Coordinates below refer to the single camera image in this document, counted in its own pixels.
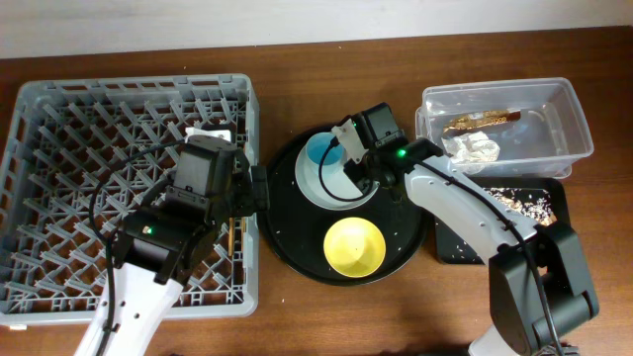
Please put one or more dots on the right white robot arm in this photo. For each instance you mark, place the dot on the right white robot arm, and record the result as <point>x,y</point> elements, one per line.
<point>539,280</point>

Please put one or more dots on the clear plastic bin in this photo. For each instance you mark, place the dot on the clear plastic bin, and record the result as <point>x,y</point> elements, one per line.
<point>551,134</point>

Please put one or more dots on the light blue cup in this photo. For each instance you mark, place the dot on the light blue cup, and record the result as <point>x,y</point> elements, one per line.
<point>317,148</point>

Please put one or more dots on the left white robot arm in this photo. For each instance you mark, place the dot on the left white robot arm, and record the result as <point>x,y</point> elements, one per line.
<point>153,252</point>

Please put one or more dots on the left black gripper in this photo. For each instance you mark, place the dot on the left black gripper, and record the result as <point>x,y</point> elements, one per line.
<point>258,188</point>

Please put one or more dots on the grey round plate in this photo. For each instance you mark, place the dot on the grey round plate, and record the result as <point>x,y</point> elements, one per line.
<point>338,184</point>

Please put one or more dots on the round black tray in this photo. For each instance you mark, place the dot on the round black tray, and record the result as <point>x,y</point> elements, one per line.
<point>295,228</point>

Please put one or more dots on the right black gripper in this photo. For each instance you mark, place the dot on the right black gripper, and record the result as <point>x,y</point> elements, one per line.
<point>360,171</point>

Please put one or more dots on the gold foil wrapper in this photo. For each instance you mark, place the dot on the gold foil wrapper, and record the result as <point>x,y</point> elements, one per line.
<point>479,120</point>

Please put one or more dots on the wooden chopstick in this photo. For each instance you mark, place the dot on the wooden chopstick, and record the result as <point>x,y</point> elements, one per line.
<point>230,237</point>
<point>243,227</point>

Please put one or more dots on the black rectangular tray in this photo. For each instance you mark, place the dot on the black rectangular tray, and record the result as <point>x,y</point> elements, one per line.
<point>452,249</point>

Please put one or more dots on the grey plastic dishwasher rack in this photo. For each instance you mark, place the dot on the grey plastic dishwasher rack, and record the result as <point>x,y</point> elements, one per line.
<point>107,140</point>

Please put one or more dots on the white napkin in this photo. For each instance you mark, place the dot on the white napkin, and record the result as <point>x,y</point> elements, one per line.
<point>471,148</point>

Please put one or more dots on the food scraps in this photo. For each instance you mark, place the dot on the food scraps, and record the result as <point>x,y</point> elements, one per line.
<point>532,203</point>

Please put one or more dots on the yellow bowl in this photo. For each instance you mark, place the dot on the yellow bowl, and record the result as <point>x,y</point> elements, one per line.
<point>354,247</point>

